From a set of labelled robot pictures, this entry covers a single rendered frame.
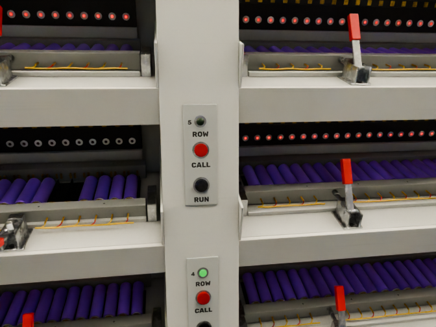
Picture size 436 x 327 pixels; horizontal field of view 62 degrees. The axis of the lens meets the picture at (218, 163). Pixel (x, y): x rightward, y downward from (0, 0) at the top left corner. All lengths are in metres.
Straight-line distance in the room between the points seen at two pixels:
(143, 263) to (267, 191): 0.20
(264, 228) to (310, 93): 0.19
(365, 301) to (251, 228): 0.25
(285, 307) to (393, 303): 0.18
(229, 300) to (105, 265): 0.16
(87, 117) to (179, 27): 0.15
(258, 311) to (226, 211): 0.20
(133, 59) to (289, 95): 0.21
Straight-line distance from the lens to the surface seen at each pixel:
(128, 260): 0.48
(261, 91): 0.45
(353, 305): 0.67
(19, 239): 0.50
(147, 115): 0.44
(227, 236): 0.47
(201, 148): 0.43
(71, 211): 0.52
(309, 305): 0.63
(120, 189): 0.55
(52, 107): 0.46
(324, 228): 0.52
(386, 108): 0.53
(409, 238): 0.58
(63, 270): 0.50
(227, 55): 0.44
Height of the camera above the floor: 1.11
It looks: 10 degrees down
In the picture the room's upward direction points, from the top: 1 degrees counter-clockwise
